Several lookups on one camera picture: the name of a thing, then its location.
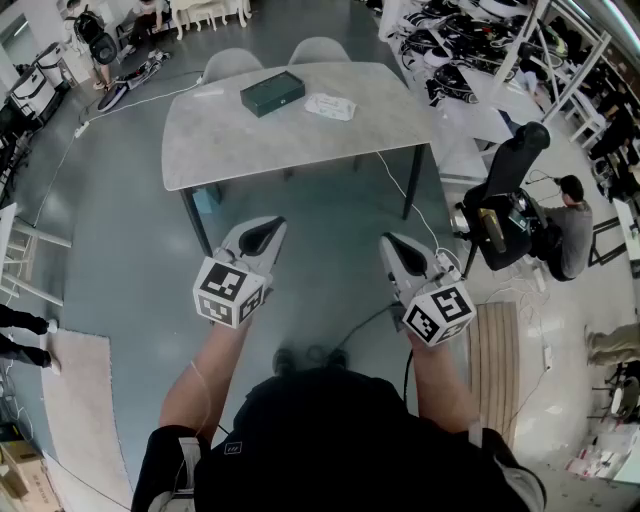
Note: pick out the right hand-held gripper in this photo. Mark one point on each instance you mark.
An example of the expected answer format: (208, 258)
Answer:
(442, 310)

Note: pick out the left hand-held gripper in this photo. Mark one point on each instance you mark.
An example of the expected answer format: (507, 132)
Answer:
(225, 282)

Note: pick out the white wet wipe pack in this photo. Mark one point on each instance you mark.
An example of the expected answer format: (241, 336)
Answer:
(330, 106)

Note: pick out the person's right forearm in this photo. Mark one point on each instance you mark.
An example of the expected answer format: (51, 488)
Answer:
(440, 385)

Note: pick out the person's left forearm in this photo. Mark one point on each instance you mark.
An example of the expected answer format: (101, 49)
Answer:
(210, 370)

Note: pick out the small teal box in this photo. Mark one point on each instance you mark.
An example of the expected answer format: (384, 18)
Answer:
(206, 200)

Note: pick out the black table leg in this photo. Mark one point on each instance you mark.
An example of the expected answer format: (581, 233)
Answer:
(414, 180)
(196, 222)

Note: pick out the black office chair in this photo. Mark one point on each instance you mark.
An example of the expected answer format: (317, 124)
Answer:
(505, 200)

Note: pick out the person's right shoe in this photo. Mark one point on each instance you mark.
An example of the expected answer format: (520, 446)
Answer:
(337, 357)

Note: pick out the person's shoe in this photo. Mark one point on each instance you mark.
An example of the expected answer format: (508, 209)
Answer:
(337, 357)
(284, 360)

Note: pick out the person's left shoe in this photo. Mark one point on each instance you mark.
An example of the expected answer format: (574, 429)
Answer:
(284, 360)

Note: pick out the wooden slat board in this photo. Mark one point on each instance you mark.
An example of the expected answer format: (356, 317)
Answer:
(495, 360)

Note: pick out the dark green flat box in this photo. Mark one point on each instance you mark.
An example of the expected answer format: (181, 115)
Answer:
(272, 92)

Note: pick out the grey shell chair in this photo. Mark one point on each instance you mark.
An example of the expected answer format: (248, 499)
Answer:
(232, 62)
(320, 50)

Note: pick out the person's black shirt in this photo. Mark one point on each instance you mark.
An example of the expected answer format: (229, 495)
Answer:
(340, 440)

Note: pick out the black scooter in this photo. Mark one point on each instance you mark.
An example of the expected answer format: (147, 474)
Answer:
(130, 82)

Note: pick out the white carved bench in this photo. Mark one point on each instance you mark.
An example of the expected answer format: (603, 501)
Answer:
(210, 15)

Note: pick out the pile of black white gear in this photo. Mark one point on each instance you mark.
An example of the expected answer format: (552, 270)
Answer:
(450, 30)

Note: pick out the white step stool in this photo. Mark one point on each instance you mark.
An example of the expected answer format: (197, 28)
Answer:
(30, 240)

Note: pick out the beige rug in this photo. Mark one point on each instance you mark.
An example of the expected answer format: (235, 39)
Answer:
(80, 410)

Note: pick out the white storage bins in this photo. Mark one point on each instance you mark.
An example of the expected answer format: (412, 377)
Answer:
(37, 82)

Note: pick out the stack of white red boxes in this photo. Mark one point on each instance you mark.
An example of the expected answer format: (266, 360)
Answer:
(602, 452)

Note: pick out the cardboard box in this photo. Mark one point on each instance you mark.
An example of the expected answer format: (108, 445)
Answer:
(25, 480)

